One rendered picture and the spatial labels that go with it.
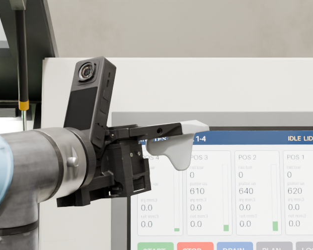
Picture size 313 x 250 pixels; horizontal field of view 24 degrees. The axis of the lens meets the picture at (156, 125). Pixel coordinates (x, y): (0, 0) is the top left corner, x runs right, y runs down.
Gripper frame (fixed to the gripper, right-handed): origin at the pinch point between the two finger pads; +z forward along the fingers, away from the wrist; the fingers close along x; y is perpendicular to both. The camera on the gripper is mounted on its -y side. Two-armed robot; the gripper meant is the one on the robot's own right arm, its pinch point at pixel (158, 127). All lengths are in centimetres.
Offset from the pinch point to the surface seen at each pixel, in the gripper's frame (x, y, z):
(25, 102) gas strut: -43.0, -6.7, 22.5
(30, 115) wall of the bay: -58, -5, 40
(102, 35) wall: -121, -36, 158
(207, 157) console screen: -15.5, 7.6, 41.1
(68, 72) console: -38.0, -11.8, 30.1
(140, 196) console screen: -26.2, 13.4, 32.6
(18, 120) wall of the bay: -60, -4, 38
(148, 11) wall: -103, -43, 167
